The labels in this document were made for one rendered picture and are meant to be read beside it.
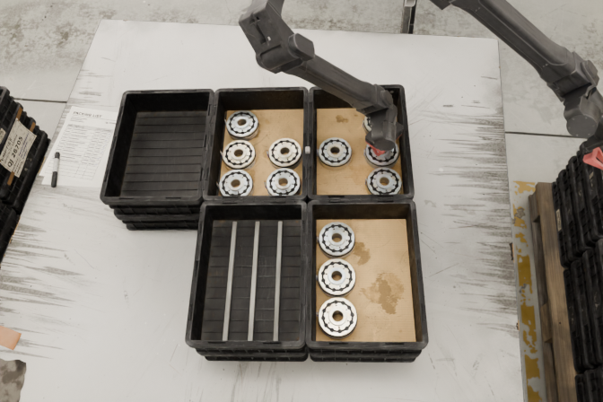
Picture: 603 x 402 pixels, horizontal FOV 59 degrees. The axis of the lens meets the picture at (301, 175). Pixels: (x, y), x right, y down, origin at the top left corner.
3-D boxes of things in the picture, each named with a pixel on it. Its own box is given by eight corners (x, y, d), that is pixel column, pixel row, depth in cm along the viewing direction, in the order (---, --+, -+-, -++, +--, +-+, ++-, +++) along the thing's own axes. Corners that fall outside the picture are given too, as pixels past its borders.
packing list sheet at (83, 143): (67, 106, 198) (66, 105, 197) (126, 110, 195) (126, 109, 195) (36, 183, 182) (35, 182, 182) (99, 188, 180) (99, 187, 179)
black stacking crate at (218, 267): (210, 218, 160) (202, 202, 150) (308, 217, 158) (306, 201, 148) (196, 354, 141) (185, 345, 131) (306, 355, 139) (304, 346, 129)
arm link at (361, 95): (293, 25, 108) (254, 44, 114) (294, 51, 106) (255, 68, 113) (394, 88, 141) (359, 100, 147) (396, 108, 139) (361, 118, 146)
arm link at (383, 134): (385, 86, 138) (357, 96, 143) (382, 123, 133) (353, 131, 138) (406, 110, 146) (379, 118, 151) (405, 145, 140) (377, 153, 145)
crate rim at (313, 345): (307, 203, 150) (307, 199, 148) (414, 202, 148) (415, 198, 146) (305, 349, 131) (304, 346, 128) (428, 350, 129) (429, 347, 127)
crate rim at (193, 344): (203, 204, 152) (201, 200, 149) (307, 203, 150) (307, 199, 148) (186, 348, 132) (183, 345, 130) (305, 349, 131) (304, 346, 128)
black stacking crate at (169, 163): (135, 112, 181) (124, 91, 171) (221, 110, 179) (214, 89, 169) (114, 218, 162) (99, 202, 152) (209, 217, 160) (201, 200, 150)
